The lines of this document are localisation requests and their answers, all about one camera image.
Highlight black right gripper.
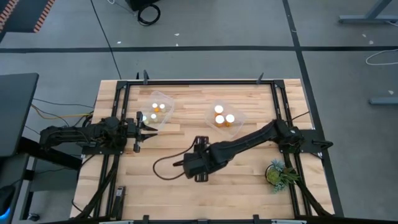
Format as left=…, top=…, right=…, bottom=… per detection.
left=172, top=148, right=223, bottom=180

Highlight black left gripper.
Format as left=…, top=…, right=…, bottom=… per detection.
left=126, top=111, right=159, bottom=153

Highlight clear plastic bin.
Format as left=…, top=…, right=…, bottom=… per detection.
left=139, top=90, right=175, bottom=134
left=204, top=99, right=247, bottom=140

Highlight small black box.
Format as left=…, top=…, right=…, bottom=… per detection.
left=114, top=185, right=127, bottom=215

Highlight small artificial potted plant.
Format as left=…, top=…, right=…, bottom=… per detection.
left=264, top=159, right=301, bottom=194

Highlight black desk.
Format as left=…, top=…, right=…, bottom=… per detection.
left=0, top=73, right=40, bottom=158

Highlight black floor mat striped edges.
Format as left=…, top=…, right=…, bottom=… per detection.
left=0, top=0, right=57, bottom=43

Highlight grey metal table foot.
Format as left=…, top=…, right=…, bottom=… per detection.
left=369, top=96, right=398, bottom=106

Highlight grey metal table leg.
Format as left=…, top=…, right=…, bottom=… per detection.
left=338, top=0, right=398, bottom=25

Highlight dark table camera cable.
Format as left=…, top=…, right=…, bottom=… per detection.
left=152, top=138, right=200, bottom=181

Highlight black metal table frame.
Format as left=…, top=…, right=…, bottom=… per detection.
left=70, top=70, right=346, bottom=224

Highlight yellow cable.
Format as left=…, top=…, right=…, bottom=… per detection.
left=30, top=104, right=94, bottom=121

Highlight thin black floor cable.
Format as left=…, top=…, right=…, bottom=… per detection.
left=89, top=0, right=123, bottom=80

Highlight coiled black cable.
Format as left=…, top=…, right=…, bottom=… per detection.
left=136, top=3, right=162, bottom=26

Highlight white floor cable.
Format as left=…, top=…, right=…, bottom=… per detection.
left=365, top=48, right=398, bottom=66

